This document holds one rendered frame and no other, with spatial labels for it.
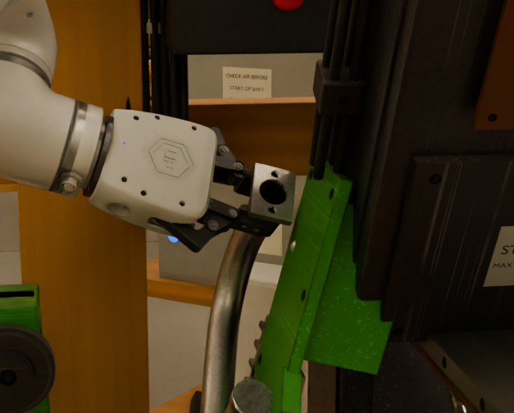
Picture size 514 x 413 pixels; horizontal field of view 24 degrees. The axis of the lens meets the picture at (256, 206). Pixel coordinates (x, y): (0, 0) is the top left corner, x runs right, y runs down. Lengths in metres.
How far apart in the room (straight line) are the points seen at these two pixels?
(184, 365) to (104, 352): 2.90
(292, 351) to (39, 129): 0.28
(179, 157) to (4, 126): 0.16
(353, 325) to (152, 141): 0.24
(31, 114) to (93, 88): 0.29
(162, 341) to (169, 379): 0.41
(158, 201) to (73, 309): 0.36
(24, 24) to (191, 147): 0.18
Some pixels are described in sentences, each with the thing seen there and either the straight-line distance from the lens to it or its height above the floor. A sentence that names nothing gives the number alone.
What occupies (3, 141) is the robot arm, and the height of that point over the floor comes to 1.30.
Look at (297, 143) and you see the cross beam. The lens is 1.44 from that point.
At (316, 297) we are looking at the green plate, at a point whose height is 1.17.
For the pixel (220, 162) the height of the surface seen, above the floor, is 1.26.
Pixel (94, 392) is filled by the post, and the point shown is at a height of 0.96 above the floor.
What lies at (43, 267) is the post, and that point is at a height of 1.11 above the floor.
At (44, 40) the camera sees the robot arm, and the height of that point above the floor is 1.38.
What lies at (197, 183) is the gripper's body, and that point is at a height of 1.25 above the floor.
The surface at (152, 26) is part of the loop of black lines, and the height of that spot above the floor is 1.37.
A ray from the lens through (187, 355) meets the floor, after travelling 4.38.
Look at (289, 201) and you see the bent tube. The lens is 1.08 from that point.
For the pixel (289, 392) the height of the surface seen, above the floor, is 1.10.
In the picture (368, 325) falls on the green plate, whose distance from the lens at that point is 1.02.
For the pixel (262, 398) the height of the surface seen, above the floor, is 1.09.
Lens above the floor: 1.46
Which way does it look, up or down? 12 degrees down
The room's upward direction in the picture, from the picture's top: straight up
